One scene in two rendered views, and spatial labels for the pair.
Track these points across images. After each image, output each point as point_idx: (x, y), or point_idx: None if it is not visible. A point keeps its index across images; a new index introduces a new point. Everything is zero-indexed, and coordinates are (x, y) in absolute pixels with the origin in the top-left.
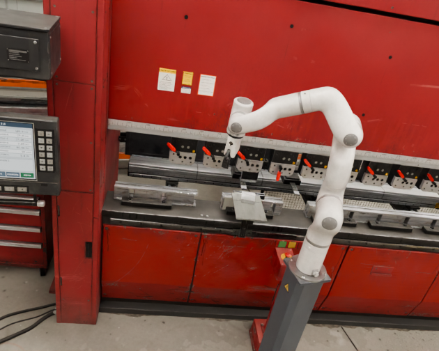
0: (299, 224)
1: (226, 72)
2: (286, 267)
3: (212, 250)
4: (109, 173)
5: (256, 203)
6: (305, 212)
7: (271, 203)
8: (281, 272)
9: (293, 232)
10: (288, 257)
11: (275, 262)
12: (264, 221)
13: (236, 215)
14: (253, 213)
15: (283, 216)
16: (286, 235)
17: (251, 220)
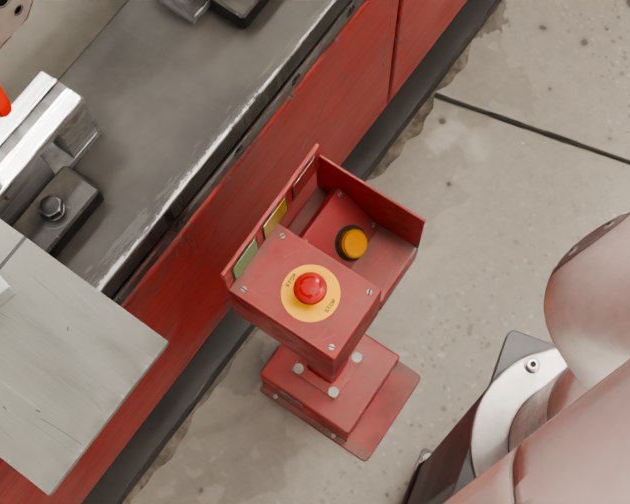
0: (215, 101)
1: None
2: (350, 340)
3: (11, 498)
4: None
5: (15, 272)
6: (172, 3)
7: (41, 155)
8: (342, 357)
9: (225, 153)
10: (322, 298)
11: (277, 331)
12: (159, 354)
13: (31, 476)
14: (74, 361)
15: (123, 128)
16: (206, 188)
17: (109, 419)
